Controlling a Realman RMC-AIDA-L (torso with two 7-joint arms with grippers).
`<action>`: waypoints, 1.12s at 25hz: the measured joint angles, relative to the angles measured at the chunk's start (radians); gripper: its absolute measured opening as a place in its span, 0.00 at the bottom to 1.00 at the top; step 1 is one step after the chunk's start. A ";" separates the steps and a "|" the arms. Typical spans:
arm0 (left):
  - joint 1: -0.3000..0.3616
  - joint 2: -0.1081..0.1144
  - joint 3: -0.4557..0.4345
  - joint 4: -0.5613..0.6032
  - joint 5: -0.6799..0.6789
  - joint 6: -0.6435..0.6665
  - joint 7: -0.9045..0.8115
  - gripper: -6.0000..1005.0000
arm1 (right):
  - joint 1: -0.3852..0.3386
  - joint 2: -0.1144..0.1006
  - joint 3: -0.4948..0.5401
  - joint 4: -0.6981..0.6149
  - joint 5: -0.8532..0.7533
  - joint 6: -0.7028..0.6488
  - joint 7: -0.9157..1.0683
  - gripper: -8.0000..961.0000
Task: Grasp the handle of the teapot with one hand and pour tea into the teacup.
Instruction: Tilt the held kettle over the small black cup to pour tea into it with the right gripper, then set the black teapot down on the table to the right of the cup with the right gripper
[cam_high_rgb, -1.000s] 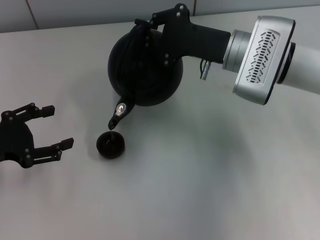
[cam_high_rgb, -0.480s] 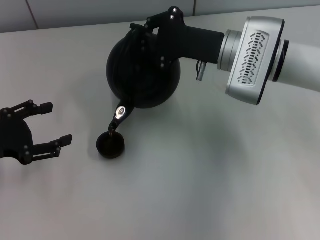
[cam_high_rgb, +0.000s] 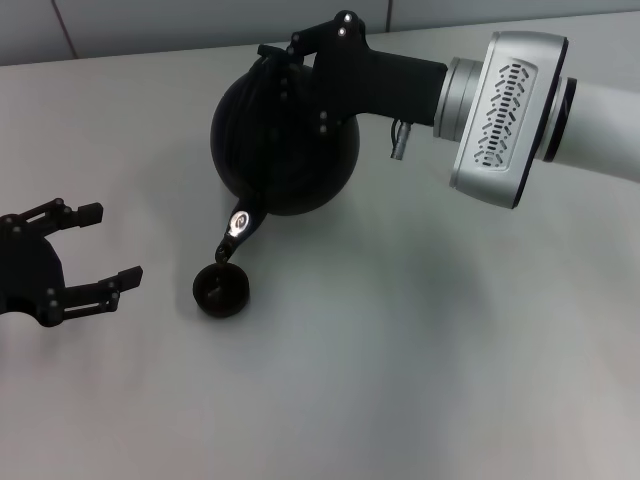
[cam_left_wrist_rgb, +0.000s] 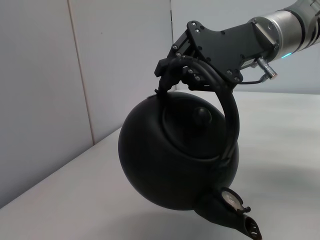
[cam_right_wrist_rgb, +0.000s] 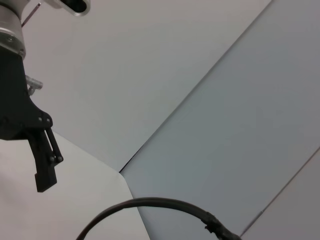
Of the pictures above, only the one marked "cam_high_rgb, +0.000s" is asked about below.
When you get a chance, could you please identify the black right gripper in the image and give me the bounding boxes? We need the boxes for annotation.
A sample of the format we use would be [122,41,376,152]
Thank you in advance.
[257,9,449,137]

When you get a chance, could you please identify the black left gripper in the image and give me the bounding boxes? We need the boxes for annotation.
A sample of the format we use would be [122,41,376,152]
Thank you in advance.
[0,197,145,329]

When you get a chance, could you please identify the black round teapot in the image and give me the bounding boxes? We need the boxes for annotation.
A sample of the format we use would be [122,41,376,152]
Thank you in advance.
[209,54,364,266]

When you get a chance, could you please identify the small dark teacup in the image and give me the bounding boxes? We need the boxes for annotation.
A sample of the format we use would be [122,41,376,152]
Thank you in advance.
[192,263,251,318]

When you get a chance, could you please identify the grey wrist cable with connector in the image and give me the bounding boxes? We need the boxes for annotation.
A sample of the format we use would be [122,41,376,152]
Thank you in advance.
[389,119,412,161]

